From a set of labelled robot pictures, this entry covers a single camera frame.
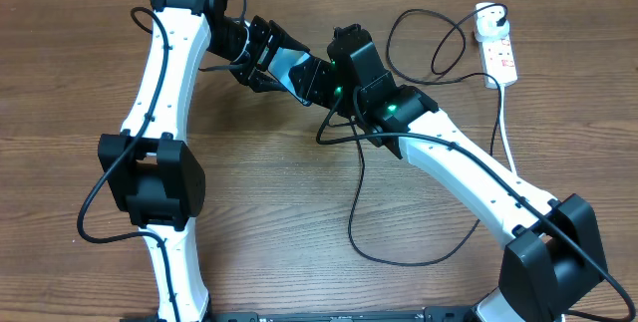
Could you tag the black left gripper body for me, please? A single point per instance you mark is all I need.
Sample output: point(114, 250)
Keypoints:
point(258, 33)

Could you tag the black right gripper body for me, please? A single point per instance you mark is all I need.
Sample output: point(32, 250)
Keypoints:
point(326, 87)

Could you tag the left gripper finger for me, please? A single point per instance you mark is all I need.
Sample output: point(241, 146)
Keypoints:
point(259, 82)
point(282, 40)

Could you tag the blue Samsung Galaxy smartphone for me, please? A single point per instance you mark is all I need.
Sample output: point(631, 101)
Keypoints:
point(280, 66)

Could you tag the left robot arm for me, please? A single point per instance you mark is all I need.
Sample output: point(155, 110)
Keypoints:
point(152, 174)

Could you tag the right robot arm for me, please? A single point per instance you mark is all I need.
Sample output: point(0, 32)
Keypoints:
point(552, 249)

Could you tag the white charger plug adapter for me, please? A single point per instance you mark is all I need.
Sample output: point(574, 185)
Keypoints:
point(487, 28)

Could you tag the white power strip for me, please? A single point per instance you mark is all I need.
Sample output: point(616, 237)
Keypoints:
point(497, 57)

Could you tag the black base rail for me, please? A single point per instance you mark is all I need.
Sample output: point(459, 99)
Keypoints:
point(428, 314)

